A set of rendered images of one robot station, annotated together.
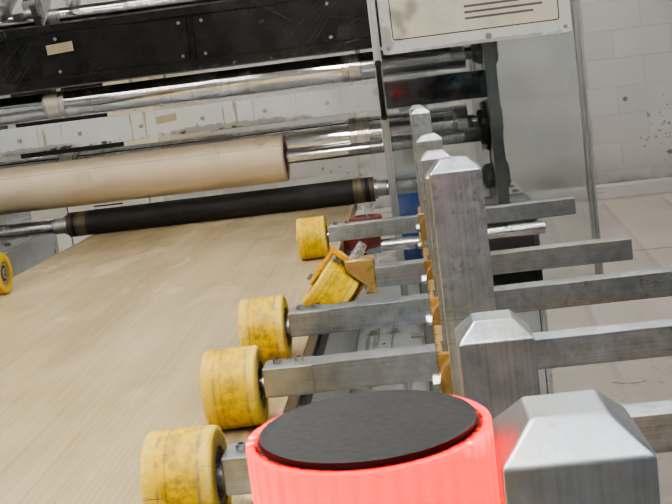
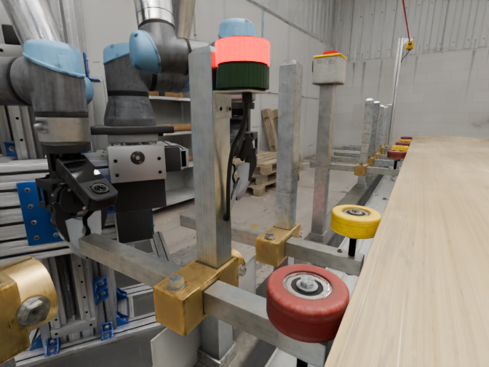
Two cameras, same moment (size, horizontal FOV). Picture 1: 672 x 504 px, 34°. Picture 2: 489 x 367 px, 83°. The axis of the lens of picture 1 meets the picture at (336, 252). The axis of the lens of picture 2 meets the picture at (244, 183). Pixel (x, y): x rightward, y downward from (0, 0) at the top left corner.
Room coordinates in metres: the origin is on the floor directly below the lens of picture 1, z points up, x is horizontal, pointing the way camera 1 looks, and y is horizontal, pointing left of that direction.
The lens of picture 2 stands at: (0.55, 0.15, 1.07)
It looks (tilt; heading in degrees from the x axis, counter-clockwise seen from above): 14 degrees down; 208
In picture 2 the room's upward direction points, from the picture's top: straight up
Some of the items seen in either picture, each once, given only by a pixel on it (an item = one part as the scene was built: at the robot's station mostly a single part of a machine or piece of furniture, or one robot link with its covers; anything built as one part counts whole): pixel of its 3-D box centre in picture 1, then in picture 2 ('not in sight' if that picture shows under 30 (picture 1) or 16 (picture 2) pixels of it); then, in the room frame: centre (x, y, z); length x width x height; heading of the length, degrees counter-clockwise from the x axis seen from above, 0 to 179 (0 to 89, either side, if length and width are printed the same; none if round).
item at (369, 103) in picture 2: not in sight; (364, 147); (-1.00, 0.05, 0.91); 0.04 x 0.04 x 0.48; 86
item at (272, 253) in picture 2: not in sight; (280, 239); (0.02, -0.03, 0.81); 0.14 x 0.06 x 0.05; 176
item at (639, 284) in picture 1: (464, 301); not in sight; (1.29, -0.15, 0.95); 0.50 x 0.04 x 0.04; 86
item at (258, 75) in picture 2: not in sight; (242, 79); (0.25, 0.00, 1.11); 0.06 x 0.06 x 0.02
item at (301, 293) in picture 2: not in sight; (304, 328); (0.30, 0.10, 0.85); 0.08 x 0.08 x 0.11
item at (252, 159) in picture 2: not in sight; (246, 160); (0.02, -0.12, 0.98); 0.05 x 0.02 x 0.09; 105
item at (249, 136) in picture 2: not in sight; (239, 131); (0.00, -0.14, 1.04); 0.09 x 0.08 x 0.12; 15
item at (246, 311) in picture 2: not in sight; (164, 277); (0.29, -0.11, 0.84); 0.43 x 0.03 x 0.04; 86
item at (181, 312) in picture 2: not in sight; (207, 283); (0.27, -0.05, 0.85); 0.14 x 0.06 x 0.05; 176
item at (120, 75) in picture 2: not in sight; (128, 68); (-0.07, -0.56, 1.21); 0.13 x 0.12 x 0.14; 151
